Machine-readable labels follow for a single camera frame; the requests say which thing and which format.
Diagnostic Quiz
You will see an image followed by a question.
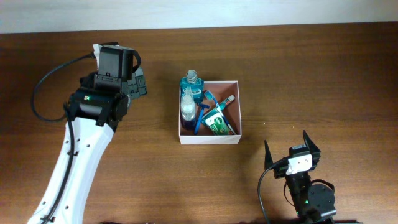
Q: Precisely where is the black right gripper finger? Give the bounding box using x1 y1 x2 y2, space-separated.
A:
303 130 321 156
264 140 274 170

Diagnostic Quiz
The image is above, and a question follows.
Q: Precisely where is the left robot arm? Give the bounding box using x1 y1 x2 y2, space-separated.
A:
29 42 147 223

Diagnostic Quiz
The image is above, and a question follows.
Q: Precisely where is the clear pump soap bottle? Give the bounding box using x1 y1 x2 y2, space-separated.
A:
180 87 197 131

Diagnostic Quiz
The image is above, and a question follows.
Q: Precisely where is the white cardboard box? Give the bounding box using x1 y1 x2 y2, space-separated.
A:
177 80 242 145

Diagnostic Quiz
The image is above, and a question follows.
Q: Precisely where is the teal toothpaste tube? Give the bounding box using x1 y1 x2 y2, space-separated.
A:
215 95 235 111

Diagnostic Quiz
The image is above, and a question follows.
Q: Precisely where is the teal mouthwash bottle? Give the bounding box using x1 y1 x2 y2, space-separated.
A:
180 70 204 103

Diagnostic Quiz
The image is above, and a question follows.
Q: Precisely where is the green Dettol soap bar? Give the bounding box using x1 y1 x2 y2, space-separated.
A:
201 110 234 136

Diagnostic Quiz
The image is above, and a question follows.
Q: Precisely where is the left black cable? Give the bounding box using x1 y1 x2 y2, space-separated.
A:
30 52 96 123

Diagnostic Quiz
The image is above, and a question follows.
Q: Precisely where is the blue white toothbrush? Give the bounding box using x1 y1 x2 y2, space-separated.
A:
204 90 237 136

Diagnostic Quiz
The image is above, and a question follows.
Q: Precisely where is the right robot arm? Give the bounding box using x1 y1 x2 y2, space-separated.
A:
257 131 336 223

